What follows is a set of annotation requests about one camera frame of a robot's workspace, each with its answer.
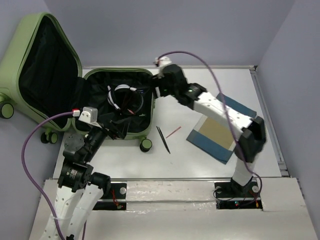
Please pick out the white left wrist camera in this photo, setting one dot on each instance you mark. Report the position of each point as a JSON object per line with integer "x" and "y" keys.
{"x": 88, "y": 115}

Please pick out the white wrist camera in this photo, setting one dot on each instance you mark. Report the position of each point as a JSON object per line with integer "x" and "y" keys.
{"x": 163, "y": 61}
{"x": 88, "y": 115}

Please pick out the pink thin stick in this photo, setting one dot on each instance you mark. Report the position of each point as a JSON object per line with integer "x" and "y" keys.
{"x": 174, "y": 131}

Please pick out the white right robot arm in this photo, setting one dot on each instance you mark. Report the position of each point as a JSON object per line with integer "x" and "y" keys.
{"x": 249, "y": 134}

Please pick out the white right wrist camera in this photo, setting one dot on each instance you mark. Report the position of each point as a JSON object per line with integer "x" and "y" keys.
{"x": 163, "y": 61}

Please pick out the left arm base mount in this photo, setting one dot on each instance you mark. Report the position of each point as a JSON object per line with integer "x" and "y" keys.
{"x": 114, "y": 200}

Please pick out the green hard-shell suitcase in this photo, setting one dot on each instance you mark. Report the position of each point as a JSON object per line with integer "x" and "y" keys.
{"x": 41, "y": 75}

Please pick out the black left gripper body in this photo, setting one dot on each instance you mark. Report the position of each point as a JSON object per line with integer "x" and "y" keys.
{"x": 114, "y": 132}

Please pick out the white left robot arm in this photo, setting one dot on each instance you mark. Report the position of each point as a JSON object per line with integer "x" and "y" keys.
{"x": 79, "y": 189}

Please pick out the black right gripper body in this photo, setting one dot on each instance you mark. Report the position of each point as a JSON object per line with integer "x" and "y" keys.
{"x": 164, "y": 89}

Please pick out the black chopstick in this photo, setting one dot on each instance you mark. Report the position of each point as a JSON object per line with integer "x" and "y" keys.
{"x": 163, "y": 139}
{"x": 167, "y": 144}

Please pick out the blue and tan cloth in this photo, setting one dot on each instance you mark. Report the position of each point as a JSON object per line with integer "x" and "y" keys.
{"x": 213, "y": 138}

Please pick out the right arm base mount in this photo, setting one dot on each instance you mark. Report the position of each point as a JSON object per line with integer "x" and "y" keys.
{"x": 226, "y": 199}

